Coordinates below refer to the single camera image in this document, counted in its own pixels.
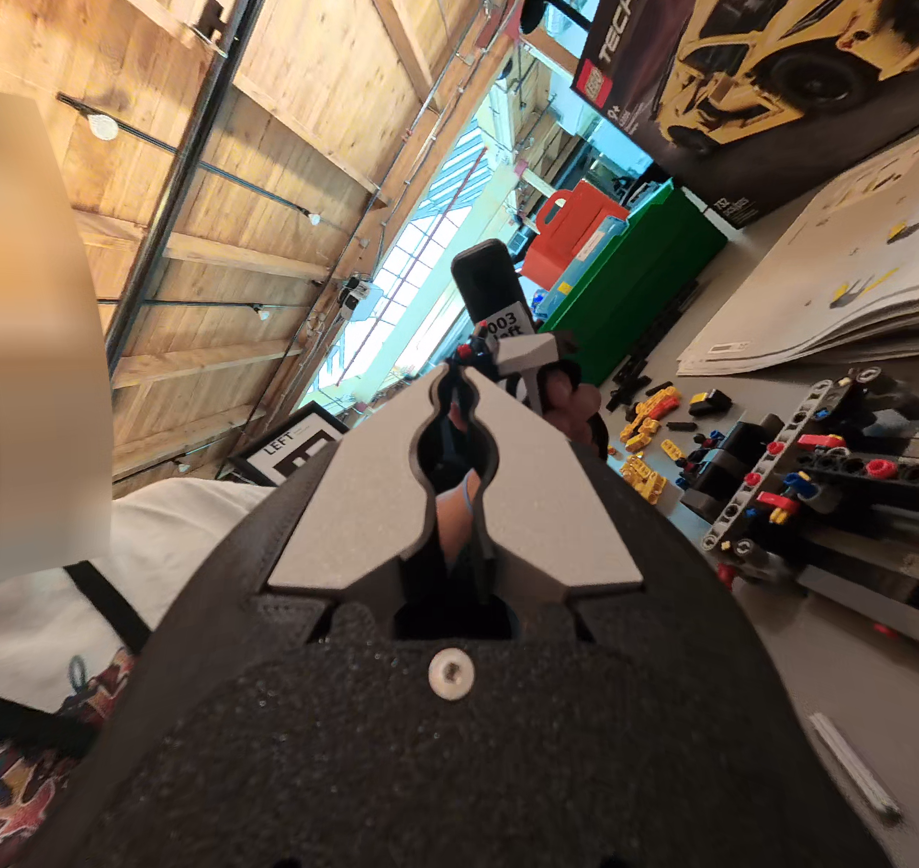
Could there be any black lego frame piece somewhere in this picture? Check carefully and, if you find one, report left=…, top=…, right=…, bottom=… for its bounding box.
left=605, top=279, right=701, bottom=413

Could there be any white instruction booklet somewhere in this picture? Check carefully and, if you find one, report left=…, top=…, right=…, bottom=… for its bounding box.
left=676, top=136, right=919, bottom=377

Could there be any lego set box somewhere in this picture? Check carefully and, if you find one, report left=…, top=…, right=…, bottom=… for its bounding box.
left=571, top=0, right=919, bottom=230

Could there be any white cloth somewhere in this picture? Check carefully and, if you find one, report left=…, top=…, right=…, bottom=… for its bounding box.
left=0, top=477, right=277, bottom=868

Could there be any person's left hand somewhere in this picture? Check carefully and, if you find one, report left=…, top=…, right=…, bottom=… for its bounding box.
left=537, top=364, right=605, bottom=447

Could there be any green plastic bin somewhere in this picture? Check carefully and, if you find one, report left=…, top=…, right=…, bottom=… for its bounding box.
left=535, top=179, right=729, bottom=388

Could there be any pile of yellow lego pieces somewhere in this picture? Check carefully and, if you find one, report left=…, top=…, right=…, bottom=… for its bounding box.
left=617, top=385, right=686, bottom=503

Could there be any black shoulder strap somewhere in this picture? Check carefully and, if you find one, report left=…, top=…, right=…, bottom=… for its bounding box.
left=0, top=559, right=153, bottom=760

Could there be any grey lego axle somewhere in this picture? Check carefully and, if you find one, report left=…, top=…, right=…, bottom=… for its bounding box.
left=807, top=712, right=904, bottom=826

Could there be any black steel ceiling beam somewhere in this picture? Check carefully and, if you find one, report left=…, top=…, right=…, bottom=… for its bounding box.
left=106, top=0, right=288, bottom=374

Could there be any white ceiling device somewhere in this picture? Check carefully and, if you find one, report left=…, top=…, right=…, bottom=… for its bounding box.
left=337, top=276, right=385, bottom=322

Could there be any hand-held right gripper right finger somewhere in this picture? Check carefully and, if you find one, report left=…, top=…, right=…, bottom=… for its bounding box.
left=459, top=366, right=645, bottom=641

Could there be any lego car chassis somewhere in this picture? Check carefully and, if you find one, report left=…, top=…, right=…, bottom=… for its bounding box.
left=675, top=366, right=919, bottom=643

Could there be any light blue wrapped package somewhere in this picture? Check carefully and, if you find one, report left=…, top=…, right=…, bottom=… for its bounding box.
left=535, top=215, right=629, bottom=316

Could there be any framed black white marker sign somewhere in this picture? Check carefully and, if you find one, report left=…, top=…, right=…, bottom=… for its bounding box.
left=230, top=401, right=349, bottom=487

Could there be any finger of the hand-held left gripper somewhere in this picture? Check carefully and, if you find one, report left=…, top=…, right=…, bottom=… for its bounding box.
left=494, top=332, right=560, bottom=414

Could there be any person's left forearm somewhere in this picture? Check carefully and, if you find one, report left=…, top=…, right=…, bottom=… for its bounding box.
left=434, top=466, right=483, bottom=569

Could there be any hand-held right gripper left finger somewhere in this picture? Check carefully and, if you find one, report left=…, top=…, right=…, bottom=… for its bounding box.
left=267, top=363, right=460, bottom=641

